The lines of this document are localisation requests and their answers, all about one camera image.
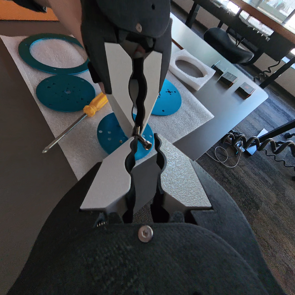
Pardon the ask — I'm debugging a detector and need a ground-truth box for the grey desk with wooden edge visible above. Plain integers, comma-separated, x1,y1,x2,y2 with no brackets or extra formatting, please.
185,0,295,89

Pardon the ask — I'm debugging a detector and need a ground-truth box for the white foam block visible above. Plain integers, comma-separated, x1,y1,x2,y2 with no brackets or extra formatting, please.
168,49,216,91

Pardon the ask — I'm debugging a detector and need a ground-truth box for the black desk foot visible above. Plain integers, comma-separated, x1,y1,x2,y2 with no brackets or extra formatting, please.
245,120,295,156

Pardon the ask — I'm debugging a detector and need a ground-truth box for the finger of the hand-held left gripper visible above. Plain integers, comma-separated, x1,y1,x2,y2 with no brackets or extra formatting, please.
131,51,163,137
104,42,137,137

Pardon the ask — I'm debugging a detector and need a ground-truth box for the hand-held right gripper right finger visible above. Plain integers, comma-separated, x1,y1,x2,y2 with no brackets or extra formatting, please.
154,133,213,223

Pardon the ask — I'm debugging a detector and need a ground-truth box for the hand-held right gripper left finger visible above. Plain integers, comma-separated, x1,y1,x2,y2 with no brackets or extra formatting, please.
79,136,138,223

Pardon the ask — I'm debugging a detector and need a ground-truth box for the blue metal ring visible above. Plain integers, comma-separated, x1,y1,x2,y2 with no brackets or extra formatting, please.
18,33,90,75

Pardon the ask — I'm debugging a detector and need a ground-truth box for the orange cardboard box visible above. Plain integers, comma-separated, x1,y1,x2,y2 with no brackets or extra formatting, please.
0,0,59,22

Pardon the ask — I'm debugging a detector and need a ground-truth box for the silver socket wrench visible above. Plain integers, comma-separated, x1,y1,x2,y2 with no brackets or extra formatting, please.
132,126,153,150

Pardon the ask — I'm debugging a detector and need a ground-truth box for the blue disc with brass standoffs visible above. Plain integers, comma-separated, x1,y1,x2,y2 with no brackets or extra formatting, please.
97,112,154,161

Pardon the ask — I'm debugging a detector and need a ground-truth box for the blue disc with many holes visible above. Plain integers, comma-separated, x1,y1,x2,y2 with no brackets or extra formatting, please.
36,74,96,112

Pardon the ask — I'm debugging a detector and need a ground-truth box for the black coiled cable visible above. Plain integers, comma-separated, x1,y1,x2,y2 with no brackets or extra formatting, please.
254,60,283,81
221,132,295,180

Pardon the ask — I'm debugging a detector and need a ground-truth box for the black office chair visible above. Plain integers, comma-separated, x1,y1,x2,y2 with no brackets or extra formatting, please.
203,27,254,64

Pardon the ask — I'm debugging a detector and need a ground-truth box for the white floor cable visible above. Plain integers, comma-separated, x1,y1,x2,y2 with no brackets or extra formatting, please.
206,146,242,168

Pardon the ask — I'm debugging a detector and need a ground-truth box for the yellow handled screwdriver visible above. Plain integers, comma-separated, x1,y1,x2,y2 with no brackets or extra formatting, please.
42,92,109,153

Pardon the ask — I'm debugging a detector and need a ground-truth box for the white foam sheet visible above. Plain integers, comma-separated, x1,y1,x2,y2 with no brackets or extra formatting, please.
0,35,215,180

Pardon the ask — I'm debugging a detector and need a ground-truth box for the large blue disc with cutout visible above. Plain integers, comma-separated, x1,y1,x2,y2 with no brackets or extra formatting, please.
151,78,182,116

